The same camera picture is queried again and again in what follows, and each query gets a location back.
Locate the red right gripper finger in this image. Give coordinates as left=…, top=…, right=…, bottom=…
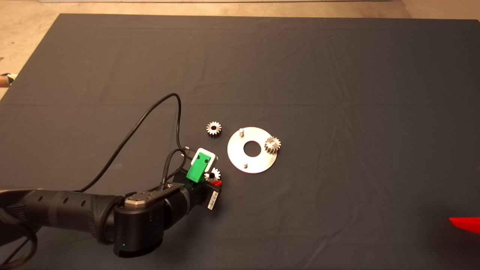
left=449, top=217, right=480, bottom=235

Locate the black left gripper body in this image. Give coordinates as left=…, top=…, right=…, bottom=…
left=180, top=169, right=222, bottom=210

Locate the round metal carrier plate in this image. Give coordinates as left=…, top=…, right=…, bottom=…
left=227, top=127, right=278, bottom=174

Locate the dark grey table cloth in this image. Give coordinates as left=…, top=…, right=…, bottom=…
left=0, top=13, right=480, bottom=270

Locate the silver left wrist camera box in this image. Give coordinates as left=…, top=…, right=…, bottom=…
left=190, top=147, right=219, bottom=171

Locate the green left camera mount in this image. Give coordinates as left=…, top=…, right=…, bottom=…
left=186, top=149, right=211, bottom=183

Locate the black braided cable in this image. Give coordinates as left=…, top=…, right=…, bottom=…
left=160, top=148, right=188, bottom=190

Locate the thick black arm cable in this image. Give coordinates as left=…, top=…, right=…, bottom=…
left=0, top=208, right=38, bottom=270

